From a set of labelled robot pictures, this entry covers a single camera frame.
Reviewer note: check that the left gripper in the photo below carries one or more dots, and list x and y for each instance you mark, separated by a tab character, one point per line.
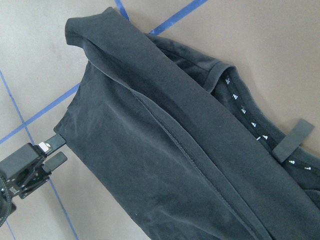
24	171

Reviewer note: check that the black graphic t-shirt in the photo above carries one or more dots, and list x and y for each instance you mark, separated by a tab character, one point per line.
177	139

